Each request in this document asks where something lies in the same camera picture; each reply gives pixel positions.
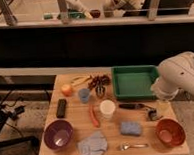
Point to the small metal cup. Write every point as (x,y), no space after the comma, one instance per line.
(100,91)

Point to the white paper cup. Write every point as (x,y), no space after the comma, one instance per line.
(107,108)

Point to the black office chair base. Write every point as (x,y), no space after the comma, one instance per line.
(4,116)

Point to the grey blue cloth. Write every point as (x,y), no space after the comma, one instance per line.
(95,144)

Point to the purple bowl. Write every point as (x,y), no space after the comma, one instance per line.
(58,134)

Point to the silver fork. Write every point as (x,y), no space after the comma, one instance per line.
(124,146)

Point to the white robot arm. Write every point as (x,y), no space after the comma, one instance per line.
(174,73)

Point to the blue sponge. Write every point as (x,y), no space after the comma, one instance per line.
(130,128)

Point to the black remote control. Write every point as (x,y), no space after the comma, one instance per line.
(61,108)

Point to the green plastic tray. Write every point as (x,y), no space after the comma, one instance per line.
(133,82)

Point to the red bowl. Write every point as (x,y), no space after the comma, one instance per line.
(170,133)

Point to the black handled brush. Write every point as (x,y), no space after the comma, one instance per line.
(151,111)

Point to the blue plastic cup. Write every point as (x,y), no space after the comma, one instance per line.
(84,95)

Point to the orange fruit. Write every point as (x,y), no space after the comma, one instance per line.
(67,89)

